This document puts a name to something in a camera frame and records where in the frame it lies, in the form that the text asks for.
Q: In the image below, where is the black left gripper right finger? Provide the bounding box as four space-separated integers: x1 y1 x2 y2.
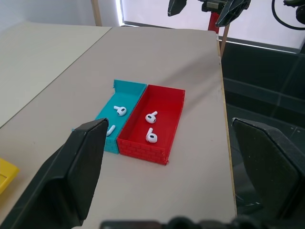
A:
231 117 305 219

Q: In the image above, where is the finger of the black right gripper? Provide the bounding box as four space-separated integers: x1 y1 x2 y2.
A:
215 0 242 27
167 0 187 17

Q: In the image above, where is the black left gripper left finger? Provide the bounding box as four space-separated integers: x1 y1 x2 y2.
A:
0 118 110 229

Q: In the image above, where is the yellow plastic bin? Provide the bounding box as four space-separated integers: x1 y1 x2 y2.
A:
0 157 20 195

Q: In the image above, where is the teal brick-pattern tray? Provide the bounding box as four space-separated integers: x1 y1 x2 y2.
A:
94 79 147 155

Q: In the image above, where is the red brick-pattern tray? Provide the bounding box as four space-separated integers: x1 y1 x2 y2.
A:
116 83 186 166

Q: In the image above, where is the red metal stand post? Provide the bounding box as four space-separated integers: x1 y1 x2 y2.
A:
207 11 224 31

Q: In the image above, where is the wooden post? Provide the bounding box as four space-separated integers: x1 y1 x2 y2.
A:
219 23 231 59
91 0 102 26

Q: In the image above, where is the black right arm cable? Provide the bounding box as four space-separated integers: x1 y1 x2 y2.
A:
271 0 305 31

